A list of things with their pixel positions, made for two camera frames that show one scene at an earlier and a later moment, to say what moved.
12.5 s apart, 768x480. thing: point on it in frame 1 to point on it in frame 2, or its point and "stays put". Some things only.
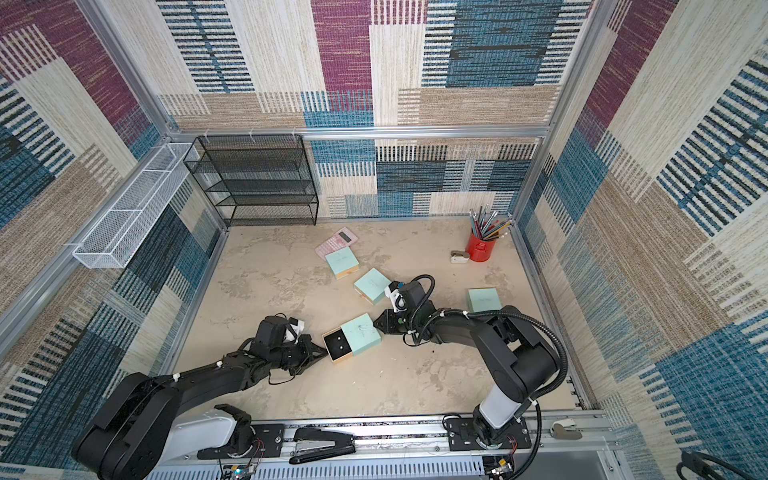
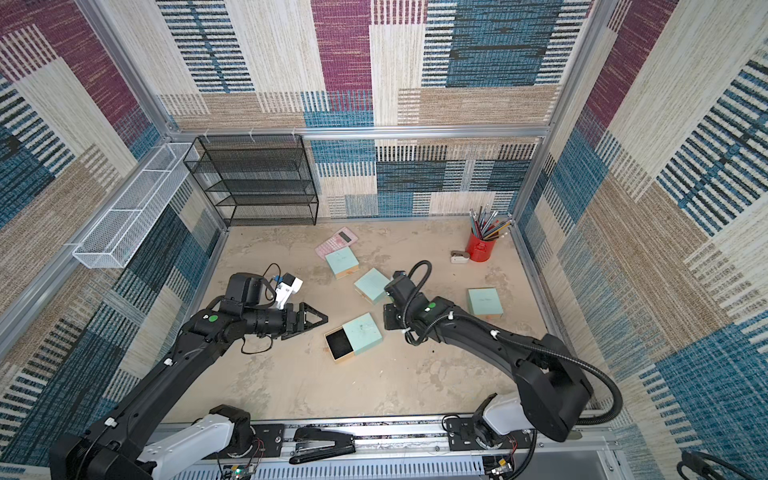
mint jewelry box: [351, 338] stays put
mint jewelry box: [371, 285] stays put
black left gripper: [309, 358] to [302, 321]
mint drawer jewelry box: [483, 299] stays put
